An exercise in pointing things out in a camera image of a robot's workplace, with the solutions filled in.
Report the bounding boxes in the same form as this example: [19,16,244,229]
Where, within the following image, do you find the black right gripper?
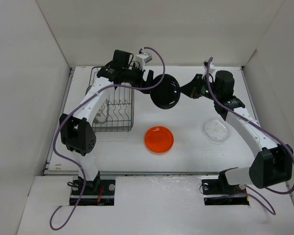
[177,73,221,101]

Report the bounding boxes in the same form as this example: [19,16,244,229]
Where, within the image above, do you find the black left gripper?
[122,63,157,94]

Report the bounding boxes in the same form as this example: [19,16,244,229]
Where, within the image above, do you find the black small plate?
[150,74,180,110]

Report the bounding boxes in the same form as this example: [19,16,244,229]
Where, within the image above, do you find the white plate red characters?
[96,101,109,124]

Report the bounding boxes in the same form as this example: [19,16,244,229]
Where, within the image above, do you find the orange plate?
[144,126,174,154]

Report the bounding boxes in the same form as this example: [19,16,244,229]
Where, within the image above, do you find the green rimmed white plate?
[93,116,99,124]

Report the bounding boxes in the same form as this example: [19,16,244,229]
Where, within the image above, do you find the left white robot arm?
[59,50,153,194]

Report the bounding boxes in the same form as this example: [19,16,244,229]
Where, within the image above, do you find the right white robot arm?
[179,70,293,193]

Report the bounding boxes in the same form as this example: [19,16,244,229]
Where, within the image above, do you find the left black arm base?
[67,179,116,206]

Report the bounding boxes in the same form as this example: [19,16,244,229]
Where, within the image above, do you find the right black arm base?
[199,177,249,206]

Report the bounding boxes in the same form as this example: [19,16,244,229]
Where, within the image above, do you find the clear plastic dish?
[202,119,231,143]

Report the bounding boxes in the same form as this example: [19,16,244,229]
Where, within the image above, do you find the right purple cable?
[203,56,294,215]

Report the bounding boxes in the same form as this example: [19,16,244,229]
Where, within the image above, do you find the purple cable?
[49,46,166,231]
[203,56,294,215]

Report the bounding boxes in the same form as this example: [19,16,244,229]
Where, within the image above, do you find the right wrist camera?
[203,61,216,75]

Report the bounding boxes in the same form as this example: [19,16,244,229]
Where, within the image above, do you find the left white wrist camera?
[134,51,152,71]

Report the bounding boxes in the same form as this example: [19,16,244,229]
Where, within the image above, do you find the grey wire dish rack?
[84,65,135,134]

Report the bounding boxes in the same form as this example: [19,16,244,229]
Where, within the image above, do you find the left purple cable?
[49,46,166,231]

